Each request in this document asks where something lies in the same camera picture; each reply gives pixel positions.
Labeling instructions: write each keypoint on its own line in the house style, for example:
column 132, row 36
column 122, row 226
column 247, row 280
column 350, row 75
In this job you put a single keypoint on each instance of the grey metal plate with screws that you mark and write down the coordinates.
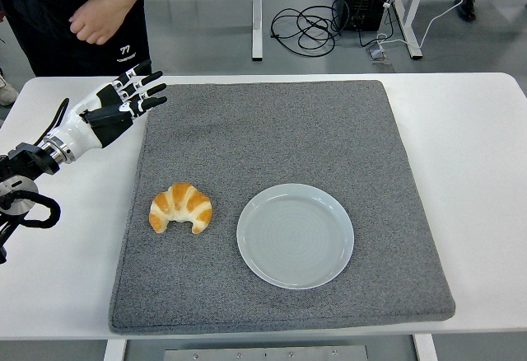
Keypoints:
column 263, row 353

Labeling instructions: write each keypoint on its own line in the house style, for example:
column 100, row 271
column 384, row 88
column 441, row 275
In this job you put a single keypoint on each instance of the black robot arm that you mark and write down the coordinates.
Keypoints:
column 24, row 159

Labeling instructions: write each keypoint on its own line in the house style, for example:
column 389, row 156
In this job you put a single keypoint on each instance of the pale grey round plate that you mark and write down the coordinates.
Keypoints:
column 294, row 237

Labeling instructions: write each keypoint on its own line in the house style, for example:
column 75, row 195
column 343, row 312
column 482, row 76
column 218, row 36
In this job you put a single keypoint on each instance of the person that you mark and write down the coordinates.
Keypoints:
column 49, row 52

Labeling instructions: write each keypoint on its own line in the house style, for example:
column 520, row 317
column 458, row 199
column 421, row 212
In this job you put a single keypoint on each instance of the person's white shoe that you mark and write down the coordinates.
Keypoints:
column 6, row 91

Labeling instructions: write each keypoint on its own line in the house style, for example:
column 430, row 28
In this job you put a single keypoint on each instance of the metal floor socket box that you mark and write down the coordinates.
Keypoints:
column 379, row 54

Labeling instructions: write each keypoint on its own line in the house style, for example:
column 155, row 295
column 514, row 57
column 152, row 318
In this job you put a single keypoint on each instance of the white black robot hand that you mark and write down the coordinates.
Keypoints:
column 78, row 130

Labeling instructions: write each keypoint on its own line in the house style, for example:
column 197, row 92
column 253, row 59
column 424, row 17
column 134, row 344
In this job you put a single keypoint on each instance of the person's hand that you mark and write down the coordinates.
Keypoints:
column 99, row 21

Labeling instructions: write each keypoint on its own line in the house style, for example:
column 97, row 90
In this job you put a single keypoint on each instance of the golden croissant bread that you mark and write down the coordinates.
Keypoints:
column 181, row 200

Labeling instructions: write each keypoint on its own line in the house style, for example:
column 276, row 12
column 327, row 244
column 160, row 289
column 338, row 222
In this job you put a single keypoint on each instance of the grey fabric mat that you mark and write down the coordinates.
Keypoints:
column 267, row 138

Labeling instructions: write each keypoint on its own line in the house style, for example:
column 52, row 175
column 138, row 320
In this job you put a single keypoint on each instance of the white desk leg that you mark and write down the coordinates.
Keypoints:
column 257, row 15
column 411, row 31

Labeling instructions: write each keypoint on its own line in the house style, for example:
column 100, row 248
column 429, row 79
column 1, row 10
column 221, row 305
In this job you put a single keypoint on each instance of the white table leg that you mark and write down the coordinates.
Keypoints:
column 113, row 350
column 426, row 348

